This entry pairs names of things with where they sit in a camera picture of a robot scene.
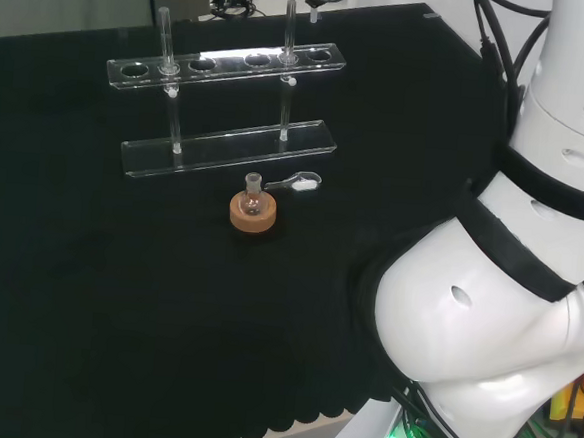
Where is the glass weighing funnel with powder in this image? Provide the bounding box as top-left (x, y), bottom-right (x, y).
top-left (263, 168), bottom-right (323, 196)

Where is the small glass round-bottom flask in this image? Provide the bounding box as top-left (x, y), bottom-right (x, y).
top-left (239, 171), bottom-right (267, 217)

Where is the clear acrylic funnel stand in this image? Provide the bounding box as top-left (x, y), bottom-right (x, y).
top-left (98, 0), bottom-right (352, 193)

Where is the black cloth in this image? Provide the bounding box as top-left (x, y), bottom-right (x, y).
top-left (0, 0), bottom-right (518, 438)

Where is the yellow stop button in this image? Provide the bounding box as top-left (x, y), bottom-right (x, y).
top-left (547, 370), bottom-right (584, 426)

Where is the cork ring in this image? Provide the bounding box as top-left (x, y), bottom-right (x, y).
top-left (227, 188), bottom-right (280, 235)

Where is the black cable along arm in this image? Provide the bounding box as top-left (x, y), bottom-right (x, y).
top-left (463, 0), bottom-right (555, 143)

